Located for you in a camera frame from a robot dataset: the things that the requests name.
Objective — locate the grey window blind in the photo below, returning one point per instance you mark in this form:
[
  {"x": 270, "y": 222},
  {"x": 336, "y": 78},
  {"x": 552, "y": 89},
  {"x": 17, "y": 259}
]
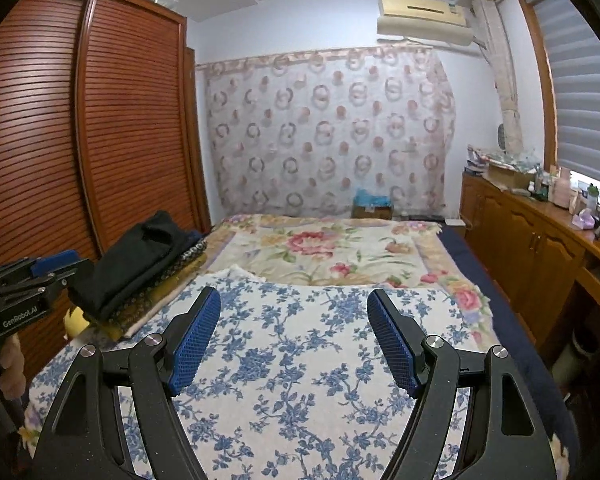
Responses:
[{"x": 585, "y": 100}]

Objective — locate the pink tissue pack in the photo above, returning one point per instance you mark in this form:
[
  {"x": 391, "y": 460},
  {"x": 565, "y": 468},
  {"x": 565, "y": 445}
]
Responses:
[{"x": 584, "y": 221}]

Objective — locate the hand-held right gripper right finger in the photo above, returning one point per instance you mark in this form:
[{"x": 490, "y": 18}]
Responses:
[{"x": 392, "y": 340}]

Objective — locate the person's left hand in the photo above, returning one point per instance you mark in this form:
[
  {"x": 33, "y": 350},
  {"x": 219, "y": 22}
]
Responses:
[{"x": 12, "y": 365}]

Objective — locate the blue floral bed cover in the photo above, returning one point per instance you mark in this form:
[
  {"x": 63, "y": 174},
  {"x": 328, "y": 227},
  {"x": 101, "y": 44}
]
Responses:
[{"x": 290, "y": 360}]

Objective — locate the green capped bottle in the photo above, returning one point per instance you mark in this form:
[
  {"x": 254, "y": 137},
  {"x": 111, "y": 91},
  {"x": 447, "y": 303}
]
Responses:
[{"x": 593, "y": 197}]

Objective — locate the pink floral blanket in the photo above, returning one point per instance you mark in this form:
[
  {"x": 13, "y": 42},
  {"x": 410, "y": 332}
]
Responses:
[{"x": 305, "y": 245}]

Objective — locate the wooden slatted wardrobe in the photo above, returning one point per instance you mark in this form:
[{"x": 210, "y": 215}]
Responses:
[{"x": 130, "y": 110}]

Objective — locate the grey bin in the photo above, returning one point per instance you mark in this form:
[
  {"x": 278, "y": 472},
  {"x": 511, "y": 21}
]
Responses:
[{"x": 577, "y": 355}]

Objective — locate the black printed t-shirt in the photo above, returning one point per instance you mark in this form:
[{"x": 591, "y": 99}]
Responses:
[{"x": 130, "y": 260}]

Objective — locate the circle print curtain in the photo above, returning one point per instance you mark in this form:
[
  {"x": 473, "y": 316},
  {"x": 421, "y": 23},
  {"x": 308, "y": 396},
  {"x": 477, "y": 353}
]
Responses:
[{"x": 330, "y": 125}]

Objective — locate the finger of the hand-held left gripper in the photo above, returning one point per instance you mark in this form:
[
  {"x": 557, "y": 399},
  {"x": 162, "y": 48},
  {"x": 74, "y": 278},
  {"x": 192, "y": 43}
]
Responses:
[
  {"x": 80, "y": 271},
  {"x": 55, "y": 262}
]

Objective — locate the yellow plush toy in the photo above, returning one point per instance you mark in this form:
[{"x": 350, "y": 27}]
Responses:
[{"x": 75, "y": 322}]

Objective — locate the beige air conditioner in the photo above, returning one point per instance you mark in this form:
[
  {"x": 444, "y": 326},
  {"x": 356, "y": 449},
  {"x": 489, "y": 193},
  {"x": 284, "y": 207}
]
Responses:
[{"x": 420, "y": 25}]

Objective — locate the stack of folded clothes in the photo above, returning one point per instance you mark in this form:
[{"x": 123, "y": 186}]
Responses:
[{"x": 180, "y": 265}]

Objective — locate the dark oval object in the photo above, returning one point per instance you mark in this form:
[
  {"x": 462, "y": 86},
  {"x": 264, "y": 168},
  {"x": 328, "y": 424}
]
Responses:
[{"x": 502, "y": 137}]

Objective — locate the cardboard box with teal cloth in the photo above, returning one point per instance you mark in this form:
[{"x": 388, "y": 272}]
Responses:
[{"x": 372, "y": 205}]

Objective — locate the pink container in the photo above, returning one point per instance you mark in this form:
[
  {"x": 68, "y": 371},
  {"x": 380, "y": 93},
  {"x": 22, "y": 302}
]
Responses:
[{"x": 561, "y": 190}]

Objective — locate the navy bed sheet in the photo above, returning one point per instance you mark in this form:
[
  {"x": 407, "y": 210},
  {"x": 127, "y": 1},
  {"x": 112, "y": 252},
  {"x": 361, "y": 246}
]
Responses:
[{"x": 510, "y": 320}]

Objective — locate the beige floral window curtain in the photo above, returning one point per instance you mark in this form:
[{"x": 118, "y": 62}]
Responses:
[{"x": 507, "y": 85}]

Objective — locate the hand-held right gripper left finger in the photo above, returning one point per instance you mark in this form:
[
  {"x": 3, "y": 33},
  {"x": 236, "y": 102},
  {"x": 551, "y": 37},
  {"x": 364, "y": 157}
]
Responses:
[{"x": 195, "y": 340}]

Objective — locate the open cardboard box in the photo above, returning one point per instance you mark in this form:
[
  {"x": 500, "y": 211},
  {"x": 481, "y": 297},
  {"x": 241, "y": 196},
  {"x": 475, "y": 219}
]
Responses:
[{"x": 507, "y": 176}]

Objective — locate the wooden cabinet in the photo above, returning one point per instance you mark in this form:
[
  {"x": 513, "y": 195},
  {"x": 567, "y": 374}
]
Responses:
[{"x": 520, "y": 240}]

